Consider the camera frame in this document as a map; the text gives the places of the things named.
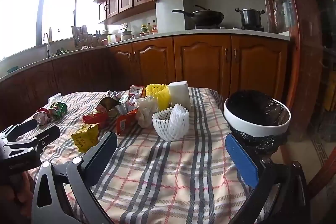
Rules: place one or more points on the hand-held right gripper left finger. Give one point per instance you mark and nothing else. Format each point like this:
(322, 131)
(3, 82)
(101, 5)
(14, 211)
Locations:
(101, 158)

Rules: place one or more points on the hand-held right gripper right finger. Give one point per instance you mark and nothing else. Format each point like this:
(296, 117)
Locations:
(241, 161)

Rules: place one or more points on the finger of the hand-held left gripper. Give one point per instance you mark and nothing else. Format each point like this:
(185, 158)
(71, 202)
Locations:
(44, 137)
(18, 129)

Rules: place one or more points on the white bin with black bag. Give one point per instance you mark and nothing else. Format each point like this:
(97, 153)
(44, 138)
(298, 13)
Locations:
(252, 129)

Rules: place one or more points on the white foam block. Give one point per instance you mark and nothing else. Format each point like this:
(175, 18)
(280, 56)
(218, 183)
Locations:
(181, 95)

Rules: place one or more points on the person's left hand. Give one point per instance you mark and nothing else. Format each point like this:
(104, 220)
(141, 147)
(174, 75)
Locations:
(21, 190)

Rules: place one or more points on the crushed red drink can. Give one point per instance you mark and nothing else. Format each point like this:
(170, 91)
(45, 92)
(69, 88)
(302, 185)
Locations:
(41, 117)

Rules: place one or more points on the yellow crumpled packet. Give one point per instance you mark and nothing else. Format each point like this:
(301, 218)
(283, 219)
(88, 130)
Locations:
(85, 137)

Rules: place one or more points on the green and red wrapper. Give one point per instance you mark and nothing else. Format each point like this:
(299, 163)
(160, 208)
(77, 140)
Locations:
(57, 109)

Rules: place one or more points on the crumpled white paper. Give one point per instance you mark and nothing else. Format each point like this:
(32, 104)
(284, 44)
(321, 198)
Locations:
(55, 98)

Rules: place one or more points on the red snack wrapper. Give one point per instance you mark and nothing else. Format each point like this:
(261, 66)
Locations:
(95, 117)

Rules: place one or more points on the red snack box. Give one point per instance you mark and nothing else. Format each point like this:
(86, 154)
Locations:
(124, 123)

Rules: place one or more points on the dark brown peel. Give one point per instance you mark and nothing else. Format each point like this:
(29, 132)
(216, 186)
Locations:
(106, 103)

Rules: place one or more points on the silver foil wrapper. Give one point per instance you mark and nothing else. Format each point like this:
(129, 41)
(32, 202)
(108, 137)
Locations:
(124, 107)

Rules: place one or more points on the plaid tablecloth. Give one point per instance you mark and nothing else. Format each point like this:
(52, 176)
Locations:
(162, 161)

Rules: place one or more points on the crumpled white plastic bag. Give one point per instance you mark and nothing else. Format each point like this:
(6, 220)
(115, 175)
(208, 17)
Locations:
(147, 111)

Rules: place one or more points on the white foam fruit net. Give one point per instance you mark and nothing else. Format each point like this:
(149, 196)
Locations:
(173, 124)

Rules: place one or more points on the wooden chair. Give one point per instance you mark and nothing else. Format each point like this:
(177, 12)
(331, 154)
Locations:
(317, 179)

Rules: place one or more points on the yellow foam fruit net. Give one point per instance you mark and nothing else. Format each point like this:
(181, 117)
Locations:
(161, 98)

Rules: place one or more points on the sink faucet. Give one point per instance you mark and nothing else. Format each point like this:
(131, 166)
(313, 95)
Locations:
(48, 48)

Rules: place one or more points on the wooden lower cabinets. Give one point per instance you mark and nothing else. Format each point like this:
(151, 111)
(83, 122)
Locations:
(204, 64)

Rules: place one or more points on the yellow bag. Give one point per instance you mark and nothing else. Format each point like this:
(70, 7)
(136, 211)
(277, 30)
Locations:
(329, 92)

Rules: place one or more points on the kitchen window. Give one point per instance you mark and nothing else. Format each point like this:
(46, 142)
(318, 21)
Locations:
(60, 11)

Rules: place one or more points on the ceramic jar with lid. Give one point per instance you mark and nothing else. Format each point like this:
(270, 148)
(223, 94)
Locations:
(126, 35)

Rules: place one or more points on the sauce bottle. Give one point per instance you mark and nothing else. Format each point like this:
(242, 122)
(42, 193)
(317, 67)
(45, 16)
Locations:
(149, 28)
(154, 27)
(143, 29)

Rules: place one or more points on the white kitchen countertop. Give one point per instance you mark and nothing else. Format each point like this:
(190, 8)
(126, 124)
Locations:
(199, 32)

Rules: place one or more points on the steel cooking pot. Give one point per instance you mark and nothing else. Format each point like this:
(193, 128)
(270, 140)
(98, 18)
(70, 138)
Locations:
(250, 18)

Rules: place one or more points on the black wok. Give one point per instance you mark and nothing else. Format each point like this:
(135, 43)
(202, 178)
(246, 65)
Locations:
(207, 16)

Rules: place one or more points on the wooden door frame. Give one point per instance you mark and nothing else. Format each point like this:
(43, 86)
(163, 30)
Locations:
(296, 56)

